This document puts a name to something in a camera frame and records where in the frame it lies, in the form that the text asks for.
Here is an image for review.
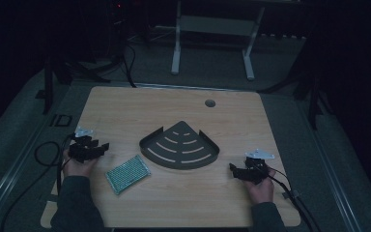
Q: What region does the dark metal corner shelf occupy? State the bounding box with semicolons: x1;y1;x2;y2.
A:
138;120;220;170

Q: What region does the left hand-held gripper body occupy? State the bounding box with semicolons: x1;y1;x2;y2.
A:
68;127;100;164

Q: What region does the green textured sponge pad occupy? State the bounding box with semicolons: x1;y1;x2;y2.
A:
104;154;152;195

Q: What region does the black cable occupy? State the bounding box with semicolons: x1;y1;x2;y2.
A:
0;133;77;232
266;165;322;232

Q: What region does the white metal stand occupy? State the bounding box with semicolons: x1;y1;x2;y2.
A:
170;0;267;81

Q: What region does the grey cable clip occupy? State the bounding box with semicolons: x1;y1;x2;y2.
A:
282;189;301;199

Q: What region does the person's right hand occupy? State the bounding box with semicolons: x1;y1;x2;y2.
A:
242;167;277;205

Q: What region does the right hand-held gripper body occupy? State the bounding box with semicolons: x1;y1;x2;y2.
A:
240;148;276;186

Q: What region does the black tripod stand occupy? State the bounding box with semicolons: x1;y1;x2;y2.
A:
35;42;136;116

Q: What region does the person's left hand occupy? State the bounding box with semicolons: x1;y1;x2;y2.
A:
62;148;101;179

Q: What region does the dark stand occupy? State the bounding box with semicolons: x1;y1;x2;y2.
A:
257;57;334;131

